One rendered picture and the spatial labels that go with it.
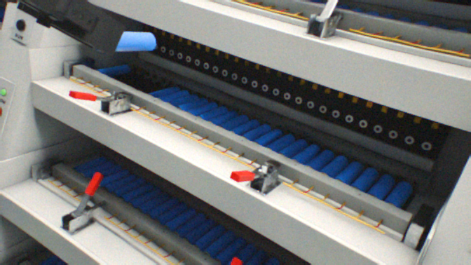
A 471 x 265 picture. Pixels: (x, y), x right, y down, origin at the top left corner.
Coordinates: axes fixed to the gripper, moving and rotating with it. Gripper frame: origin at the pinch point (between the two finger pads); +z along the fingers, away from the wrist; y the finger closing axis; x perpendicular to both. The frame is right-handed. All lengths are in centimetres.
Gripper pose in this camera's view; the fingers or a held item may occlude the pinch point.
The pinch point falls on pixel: (76, 18)
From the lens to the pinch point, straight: 39.1
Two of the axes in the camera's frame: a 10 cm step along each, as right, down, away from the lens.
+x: -4.1, 9.1, -0.2
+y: -8.1, -3.6, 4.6
